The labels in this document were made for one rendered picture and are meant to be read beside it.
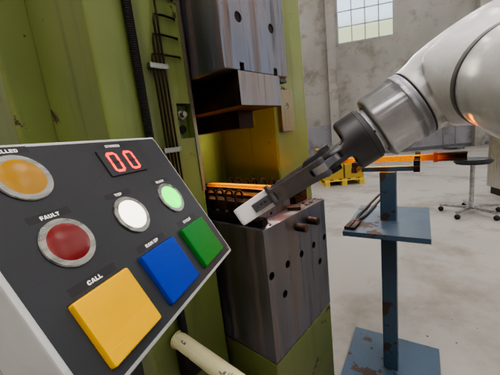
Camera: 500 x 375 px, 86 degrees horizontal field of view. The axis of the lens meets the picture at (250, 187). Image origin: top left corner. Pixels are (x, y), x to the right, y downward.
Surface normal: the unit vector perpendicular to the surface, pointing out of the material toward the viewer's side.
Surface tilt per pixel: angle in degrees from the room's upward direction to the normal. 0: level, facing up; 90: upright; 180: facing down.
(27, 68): 90
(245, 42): 90
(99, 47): 90
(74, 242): 61
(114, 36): 90
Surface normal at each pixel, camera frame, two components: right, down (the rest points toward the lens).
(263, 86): 0.74, 0.04
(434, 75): -0.99, 0.11
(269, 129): -0.66, 0.21
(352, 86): -0.18, 0.20
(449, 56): -0.92, -0.31
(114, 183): 0.77, -0.53
